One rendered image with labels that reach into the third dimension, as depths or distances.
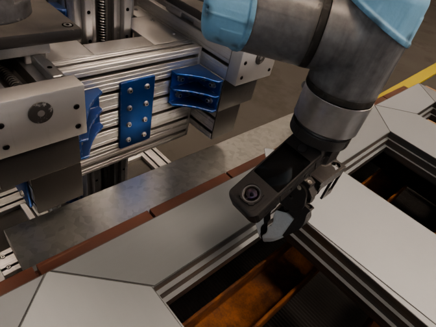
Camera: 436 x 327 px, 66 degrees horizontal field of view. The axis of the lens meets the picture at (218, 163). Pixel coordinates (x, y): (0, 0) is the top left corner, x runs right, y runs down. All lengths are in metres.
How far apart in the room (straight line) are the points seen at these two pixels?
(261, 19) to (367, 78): 0.11
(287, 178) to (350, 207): 0.28
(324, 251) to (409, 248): 0.15
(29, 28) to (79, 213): 0.37
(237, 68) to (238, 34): 0.46
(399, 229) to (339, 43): 0.42
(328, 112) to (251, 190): 0.12
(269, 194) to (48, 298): 0.28
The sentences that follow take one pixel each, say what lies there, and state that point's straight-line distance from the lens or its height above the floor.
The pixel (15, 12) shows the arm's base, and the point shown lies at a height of 1.05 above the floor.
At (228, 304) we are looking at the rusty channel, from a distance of 0.67.
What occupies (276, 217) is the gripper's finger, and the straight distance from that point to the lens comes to 0.47.
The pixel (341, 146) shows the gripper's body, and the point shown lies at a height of 1.07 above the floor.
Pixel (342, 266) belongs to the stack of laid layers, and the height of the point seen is 0.85.
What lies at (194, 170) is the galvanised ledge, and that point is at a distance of 0.87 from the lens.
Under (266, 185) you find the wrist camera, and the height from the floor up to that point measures 1.01.
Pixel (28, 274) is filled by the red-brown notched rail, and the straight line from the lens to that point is 0.52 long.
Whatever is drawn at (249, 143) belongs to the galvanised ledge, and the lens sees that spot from 1.01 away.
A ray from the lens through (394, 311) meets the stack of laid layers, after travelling 0.58.
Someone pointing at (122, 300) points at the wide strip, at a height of 0.87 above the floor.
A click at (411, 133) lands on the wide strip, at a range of 0.99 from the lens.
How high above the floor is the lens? 1.26
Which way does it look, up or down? 40 degrees down
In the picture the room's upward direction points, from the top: 15 degrees clockwise
